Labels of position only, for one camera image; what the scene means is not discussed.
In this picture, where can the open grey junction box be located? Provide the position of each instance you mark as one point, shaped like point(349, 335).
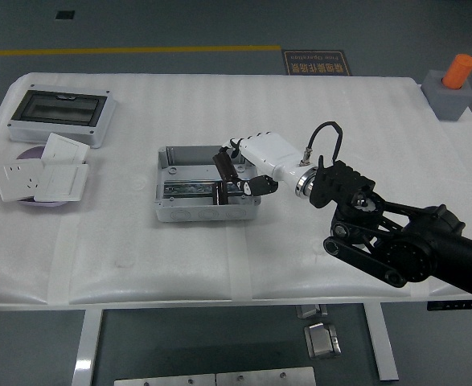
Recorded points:
point(191, 167)

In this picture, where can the white table leg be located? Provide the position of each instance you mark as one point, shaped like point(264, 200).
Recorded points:
point(87, 350)
point(382, 346)

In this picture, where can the metal rail in junction box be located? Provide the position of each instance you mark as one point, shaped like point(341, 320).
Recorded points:
point(187, 188)

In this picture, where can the white wall socket panel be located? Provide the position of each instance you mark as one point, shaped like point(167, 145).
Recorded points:
point(16, 181)

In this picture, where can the purple plate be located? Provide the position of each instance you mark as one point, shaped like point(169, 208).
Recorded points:
point(30, 154)

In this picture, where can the black table control panel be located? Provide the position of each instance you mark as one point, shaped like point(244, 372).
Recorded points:
point(448, 306)

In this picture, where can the small white switch panel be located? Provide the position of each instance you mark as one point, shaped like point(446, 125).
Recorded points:
point(64, 149)

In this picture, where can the narrow grey metal plate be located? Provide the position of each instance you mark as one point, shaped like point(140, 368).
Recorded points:
point(165, 380)

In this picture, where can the black floor hatch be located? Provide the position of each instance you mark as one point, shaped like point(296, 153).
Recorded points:
point(64, 15)

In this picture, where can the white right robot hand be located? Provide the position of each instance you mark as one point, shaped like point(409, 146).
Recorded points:
point(272, 153)

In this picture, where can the wide grey metal plate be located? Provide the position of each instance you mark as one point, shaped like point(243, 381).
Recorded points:
point(265, 377)

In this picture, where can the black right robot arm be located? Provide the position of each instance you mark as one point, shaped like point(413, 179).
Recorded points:
point(412, 241)

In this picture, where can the grey distribution box, dark lid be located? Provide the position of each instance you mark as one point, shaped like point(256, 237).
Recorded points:
point(58, 106)

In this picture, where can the orange cylinder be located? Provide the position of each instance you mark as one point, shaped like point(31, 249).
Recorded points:
point(458, 70)

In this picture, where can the white foam table mat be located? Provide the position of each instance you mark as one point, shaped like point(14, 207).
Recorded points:
point(179, 257)

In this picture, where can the large metal foot block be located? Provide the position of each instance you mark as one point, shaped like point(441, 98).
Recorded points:
point(322, 342)

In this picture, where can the small metal foot block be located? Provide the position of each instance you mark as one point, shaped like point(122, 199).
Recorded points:
point(310, 310)

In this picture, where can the large white switch panel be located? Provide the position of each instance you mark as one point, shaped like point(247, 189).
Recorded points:
point(62, 183)

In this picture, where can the brown floor sign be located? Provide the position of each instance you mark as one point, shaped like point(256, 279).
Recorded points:
point(316, 62)

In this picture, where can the grey foam block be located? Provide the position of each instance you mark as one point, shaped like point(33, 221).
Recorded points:
point(448, 104)

